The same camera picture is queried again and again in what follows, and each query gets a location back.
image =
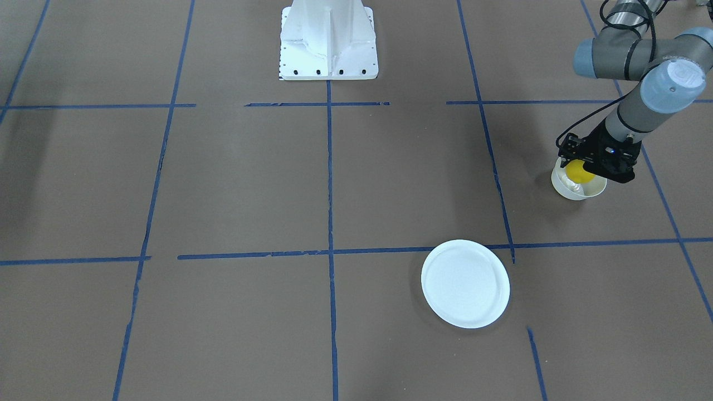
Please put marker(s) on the white bowl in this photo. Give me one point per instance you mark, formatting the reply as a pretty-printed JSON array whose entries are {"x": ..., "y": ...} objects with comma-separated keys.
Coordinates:
[{"x": 576, "y": 192}]

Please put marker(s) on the white plate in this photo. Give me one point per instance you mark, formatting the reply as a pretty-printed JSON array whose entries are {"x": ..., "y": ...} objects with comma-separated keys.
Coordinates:
[{"x": 465, "y": 284}]

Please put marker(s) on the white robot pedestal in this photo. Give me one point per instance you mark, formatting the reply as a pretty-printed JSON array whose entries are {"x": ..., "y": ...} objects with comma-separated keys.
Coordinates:
[{"x": 328, "y": 40}]

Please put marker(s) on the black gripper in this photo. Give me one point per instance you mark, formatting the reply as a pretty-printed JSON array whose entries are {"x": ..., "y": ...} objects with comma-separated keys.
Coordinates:
[{"x": 592, "y": 146}]

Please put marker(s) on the yellow lemon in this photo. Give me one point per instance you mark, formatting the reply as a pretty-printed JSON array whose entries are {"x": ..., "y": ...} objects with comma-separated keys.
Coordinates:
[{"x": 576, "y": 173}]

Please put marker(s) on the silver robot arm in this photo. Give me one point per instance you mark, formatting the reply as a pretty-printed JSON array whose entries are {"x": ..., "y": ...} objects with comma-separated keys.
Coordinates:
[{"x": 669, "y": 75}]

